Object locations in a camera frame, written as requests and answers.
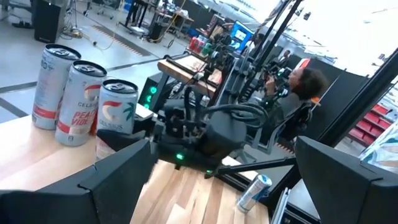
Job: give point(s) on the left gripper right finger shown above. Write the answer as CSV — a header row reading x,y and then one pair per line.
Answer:
x,y
342,199

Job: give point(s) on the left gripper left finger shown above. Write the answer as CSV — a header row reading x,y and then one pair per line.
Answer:
x,y
109,199

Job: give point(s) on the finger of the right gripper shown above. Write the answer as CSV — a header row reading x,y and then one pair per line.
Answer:
x,y
130,141

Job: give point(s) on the white Celsius can palm print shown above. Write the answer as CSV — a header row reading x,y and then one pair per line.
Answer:
x,y
118,105

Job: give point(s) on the white Celsius Peach Vibe can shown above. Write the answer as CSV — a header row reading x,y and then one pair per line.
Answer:
x,y
53,90
79,105

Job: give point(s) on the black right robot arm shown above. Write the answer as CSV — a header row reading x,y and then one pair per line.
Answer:
x,y
227,137

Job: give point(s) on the green beverage can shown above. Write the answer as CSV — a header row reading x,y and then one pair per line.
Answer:
x,y
206,48

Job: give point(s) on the red beverage can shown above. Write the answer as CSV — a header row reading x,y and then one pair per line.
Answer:
x,y
196,43

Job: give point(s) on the black computer green lights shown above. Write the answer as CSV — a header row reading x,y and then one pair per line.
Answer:
x,y
155,82

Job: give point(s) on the wooden neighbouring table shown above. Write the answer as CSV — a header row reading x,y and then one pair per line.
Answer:
x,y
186,71

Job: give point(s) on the red storage bins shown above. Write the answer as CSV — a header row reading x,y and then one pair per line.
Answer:
x,y
371,124

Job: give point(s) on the slim blue silver can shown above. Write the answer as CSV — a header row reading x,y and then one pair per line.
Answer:
x,y
255,194

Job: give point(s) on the orange striped floor mat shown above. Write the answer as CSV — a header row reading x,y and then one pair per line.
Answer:
x,y
121,40

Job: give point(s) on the black waste bin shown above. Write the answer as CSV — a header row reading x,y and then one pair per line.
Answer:
x,y
157,31

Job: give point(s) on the blue screen monitor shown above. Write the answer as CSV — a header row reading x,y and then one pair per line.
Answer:
x,y
241,35

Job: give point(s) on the person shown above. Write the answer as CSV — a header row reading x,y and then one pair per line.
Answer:
x,y
311,84

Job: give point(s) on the black computer tower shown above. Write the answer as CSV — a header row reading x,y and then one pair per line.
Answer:
x,y
49,20

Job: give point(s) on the silver frame bracket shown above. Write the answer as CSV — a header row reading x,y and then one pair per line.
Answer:
x,y
281,205

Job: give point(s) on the black overhead rig frame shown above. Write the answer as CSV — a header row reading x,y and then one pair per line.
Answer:
x,y
348,115

